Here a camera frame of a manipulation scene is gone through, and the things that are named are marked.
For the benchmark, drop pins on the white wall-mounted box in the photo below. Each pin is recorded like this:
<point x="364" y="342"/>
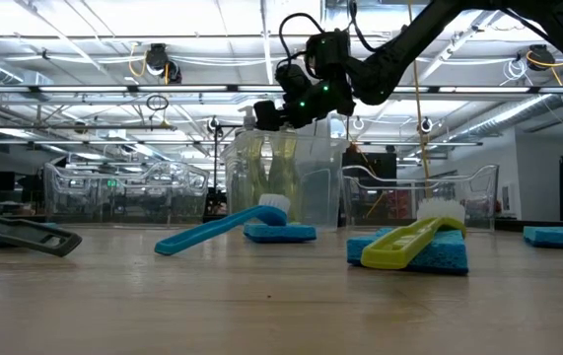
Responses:
<point x="507" y="197"/>

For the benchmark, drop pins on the blue dish brush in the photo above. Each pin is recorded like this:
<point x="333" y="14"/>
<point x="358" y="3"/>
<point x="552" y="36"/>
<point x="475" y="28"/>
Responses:
<point x="202" y="232"/>

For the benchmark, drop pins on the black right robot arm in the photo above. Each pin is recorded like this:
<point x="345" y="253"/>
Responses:
<point x="399" y="54"/>

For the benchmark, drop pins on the lime green dish brush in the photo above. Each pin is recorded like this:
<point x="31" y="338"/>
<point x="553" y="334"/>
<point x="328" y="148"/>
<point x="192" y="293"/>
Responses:
<point x="399" y="249"/>

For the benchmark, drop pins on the black aluminium table frame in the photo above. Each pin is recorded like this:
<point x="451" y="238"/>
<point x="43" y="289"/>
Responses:
<point x="513" y="225"/>

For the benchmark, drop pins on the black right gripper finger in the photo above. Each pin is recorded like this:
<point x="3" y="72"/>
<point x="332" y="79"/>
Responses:
<point x="270" y="116"/>

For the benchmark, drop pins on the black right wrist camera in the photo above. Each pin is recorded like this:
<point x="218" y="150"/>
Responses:
<point x="328" y="51"/>

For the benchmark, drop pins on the small black ceiling reel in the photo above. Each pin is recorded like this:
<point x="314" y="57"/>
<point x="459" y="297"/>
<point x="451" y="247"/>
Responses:
<point x="426" y="125"/>
<point x="213" y="124"/>

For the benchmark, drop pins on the grey dish brush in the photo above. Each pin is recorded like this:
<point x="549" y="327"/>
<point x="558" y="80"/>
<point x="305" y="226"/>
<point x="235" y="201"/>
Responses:
<point x="24" y="234"/>

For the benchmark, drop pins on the yellow dish soap pump bottle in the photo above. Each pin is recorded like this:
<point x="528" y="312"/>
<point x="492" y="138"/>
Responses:
<point x="249" y="120"/>
<point x="286" y="167"/>

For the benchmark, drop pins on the low clear plastic bin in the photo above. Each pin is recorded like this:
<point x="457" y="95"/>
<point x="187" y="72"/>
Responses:
<point x="478" y="197"/>
<point x="89" y="197"/>

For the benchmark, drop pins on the tall clear plastic bin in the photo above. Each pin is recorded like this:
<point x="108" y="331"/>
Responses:
<point x="325" y="197"/>

